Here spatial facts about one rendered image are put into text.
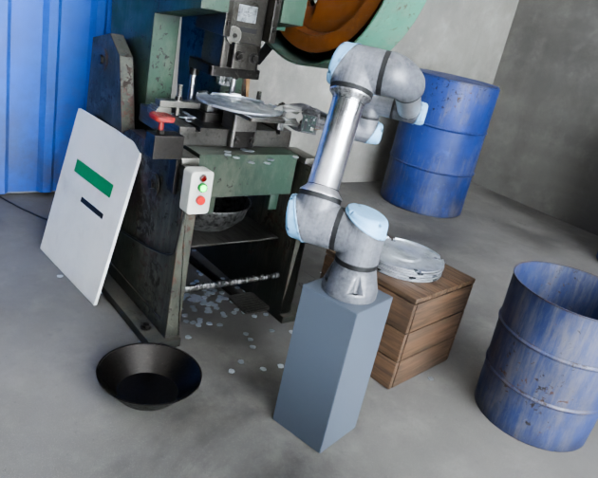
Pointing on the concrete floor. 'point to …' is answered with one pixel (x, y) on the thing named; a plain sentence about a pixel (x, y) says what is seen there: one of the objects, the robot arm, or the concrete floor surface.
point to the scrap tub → (551, 357)
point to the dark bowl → (148, 375)
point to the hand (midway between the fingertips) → (277, 112)
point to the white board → (90, 202)
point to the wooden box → (417, 322)
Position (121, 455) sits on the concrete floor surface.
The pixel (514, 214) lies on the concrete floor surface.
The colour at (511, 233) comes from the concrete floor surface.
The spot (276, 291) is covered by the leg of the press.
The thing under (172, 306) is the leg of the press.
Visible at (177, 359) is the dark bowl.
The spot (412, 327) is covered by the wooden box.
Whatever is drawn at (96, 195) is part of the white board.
